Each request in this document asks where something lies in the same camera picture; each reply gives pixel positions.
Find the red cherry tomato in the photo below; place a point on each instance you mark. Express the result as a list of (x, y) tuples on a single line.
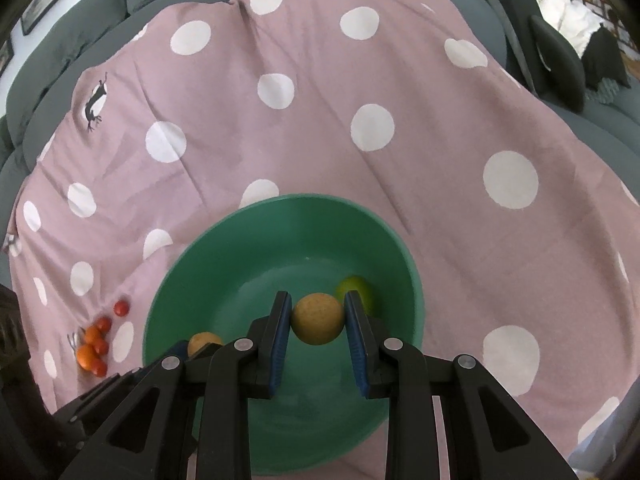
[(121, 308), (98, 367), (100, 346), (104, 325)]

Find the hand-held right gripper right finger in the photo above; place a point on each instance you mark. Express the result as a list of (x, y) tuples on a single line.
[(356, 350)]

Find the grey sofa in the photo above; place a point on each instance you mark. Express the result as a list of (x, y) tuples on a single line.
[(55, 30)]

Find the large tan round fruit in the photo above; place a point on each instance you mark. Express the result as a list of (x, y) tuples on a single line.
[(318, 319)]

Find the green bowl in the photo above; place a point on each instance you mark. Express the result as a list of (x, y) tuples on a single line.
[(260, 255)]

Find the dark cloth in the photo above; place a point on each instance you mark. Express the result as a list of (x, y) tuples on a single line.
[(605, 57)]

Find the pink polka-dot blanket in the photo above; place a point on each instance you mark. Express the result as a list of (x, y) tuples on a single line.
[(310, 135)]

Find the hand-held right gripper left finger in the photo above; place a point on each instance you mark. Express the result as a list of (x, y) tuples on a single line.
[(281, 345)]

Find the green lime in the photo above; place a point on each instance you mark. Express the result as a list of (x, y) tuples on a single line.
[(359, 287)]

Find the small tan round fruit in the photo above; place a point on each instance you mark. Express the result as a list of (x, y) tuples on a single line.
[(202, 342)]

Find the black cushion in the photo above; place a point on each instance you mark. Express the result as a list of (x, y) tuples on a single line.
[(557, 62)]

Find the bookshelf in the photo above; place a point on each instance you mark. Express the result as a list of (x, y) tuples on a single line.
[(602, 0)]

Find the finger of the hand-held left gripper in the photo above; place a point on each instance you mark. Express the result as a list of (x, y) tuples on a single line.
[(178, 349)]

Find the small orange kumquat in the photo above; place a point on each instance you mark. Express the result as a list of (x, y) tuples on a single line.
[(92, 334), (86, 354)]

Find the white fluffy blanket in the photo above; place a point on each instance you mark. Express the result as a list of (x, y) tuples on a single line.
[(565, 10)]

